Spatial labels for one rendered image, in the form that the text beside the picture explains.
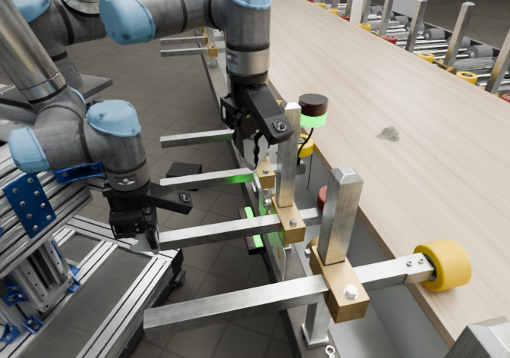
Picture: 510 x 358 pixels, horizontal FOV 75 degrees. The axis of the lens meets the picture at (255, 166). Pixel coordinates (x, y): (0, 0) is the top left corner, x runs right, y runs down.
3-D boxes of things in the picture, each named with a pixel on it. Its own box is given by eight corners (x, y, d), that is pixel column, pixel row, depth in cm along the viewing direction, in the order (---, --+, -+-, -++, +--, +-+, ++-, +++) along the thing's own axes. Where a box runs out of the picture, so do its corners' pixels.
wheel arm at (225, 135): (162, 150, 116) (160, 140, 114) (162, 146, 119) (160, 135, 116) (281, 136, 124) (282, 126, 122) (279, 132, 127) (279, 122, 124)
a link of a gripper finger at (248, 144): (241, 159, 74) (240, 122, 69) (256, 172, 70) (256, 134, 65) (229, 164, 73) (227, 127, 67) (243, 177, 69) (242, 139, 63)
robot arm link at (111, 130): (81, 100, 56) (134, 94, 59) (99, 155, 63) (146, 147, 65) (78, 121, 50) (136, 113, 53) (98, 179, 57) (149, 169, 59)
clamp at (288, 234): (283, 245, 77) (284, 230, 74) (269, 206, 88) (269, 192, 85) (306, 241, 78) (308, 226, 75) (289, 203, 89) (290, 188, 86)
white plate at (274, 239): (281, 281, 83) (283, 254, 77) (257, 210, 104) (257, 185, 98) (284, 281, 83) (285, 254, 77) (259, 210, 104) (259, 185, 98)
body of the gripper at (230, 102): (251, 114, 72) (251, 58, 65) (275, 131, 66) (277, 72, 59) (220, 124, 68) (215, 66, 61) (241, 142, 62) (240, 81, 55)
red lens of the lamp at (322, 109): (303, 117, 65) (303, 107, 64) (293, 105, 70) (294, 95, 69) (332, 114, 66) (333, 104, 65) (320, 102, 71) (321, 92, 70)
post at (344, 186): (307, 355, 72) (341, 179, 44) (302, 339, 75) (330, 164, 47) (322, 351, 73) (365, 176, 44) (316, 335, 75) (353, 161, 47)
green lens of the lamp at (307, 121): (302, 128, 67) (303, 118, 65) (292, 115, 71) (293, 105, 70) (330, 125, 68) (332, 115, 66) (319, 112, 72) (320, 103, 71)
